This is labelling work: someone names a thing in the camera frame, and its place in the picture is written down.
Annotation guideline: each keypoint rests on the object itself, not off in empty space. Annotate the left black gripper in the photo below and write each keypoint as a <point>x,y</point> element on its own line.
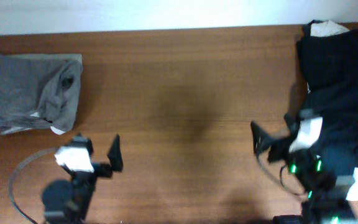
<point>115,160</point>

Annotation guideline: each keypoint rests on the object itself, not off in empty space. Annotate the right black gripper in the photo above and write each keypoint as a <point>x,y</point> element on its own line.
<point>279,149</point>

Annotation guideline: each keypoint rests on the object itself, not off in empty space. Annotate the black shorts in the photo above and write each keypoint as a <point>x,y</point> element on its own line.
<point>330,68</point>

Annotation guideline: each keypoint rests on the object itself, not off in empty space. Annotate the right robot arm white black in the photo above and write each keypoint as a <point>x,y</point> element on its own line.
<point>324,196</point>

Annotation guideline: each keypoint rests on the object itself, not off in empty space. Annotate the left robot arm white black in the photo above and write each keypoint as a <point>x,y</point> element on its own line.
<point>68,201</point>

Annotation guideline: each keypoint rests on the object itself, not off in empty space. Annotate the white printed t-shirt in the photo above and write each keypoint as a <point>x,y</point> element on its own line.
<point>326,29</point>

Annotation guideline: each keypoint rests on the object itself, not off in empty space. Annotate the grey folded garment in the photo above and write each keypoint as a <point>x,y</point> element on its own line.
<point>39,91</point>

